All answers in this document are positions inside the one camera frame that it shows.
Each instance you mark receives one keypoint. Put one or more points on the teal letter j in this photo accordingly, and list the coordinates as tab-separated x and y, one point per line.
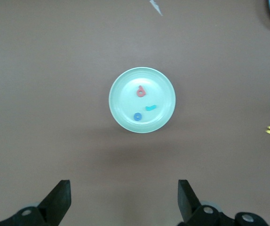
152	107

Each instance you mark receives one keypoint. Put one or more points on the blue letter o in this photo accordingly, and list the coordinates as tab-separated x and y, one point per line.
135	116

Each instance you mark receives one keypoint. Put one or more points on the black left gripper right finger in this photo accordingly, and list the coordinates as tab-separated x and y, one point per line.
193	212

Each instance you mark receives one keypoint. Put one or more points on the brown table cover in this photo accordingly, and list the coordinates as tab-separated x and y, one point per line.
55	70

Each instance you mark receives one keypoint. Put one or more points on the white paper scrap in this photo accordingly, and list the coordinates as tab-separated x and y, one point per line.
156	7

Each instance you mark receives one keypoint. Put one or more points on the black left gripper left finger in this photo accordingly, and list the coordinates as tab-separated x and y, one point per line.
52	207

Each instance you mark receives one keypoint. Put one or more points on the green round plate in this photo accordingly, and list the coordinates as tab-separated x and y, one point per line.
158	94

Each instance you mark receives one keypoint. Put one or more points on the pink letter p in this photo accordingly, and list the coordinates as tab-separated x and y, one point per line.
141	90

